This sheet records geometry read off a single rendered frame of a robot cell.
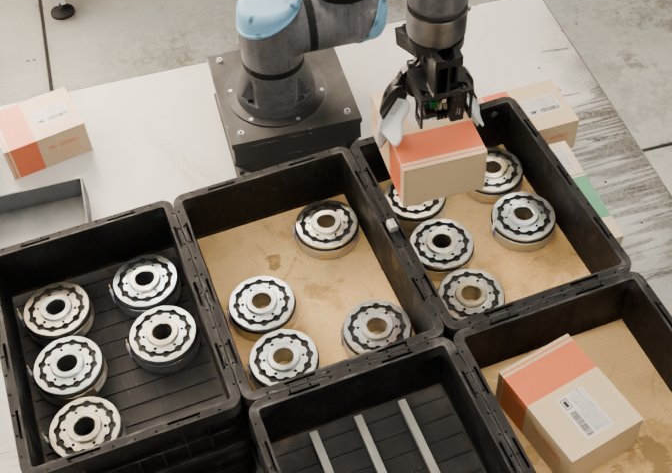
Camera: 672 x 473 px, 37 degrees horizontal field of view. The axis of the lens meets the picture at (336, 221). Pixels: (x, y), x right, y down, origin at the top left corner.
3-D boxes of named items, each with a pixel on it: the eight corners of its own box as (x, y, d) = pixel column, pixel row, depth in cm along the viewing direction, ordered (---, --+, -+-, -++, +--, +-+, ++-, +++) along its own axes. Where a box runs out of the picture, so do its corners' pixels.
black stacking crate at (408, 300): (184, 244, 168) (172, 199, 160) (348, 192, 174) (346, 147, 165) (255, 444, 144) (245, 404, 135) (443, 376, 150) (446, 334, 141)
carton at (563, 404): (633, 445, 139) (644, 418, 133) (564, 487, 136) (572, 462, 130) (560, 361, 148) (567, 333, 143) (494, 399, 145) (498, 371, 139)
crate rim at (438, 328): (173, 206, 161) (170, 197, 159) (347, 153, 167) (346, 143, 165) (246, 412, 137) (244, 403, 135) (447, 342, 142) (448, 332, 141)
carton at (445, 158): (370, 129, 151) (369, 93, 145) (446, 112, 152) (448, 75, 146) (403, 207, 141) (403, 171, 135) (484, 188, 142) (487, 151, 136)
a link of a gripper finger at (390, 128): (372, 166, 136) (409, 117, 131) (360, 136, 140) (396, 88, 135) (390, 170, 138) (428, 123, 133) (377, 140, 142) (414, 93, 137)
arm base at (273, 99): (235, 66, 197) (230, 28, 189) (312, 61, 197) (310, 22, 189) (237, 122, 187) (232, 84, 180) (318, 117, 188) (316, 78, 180)
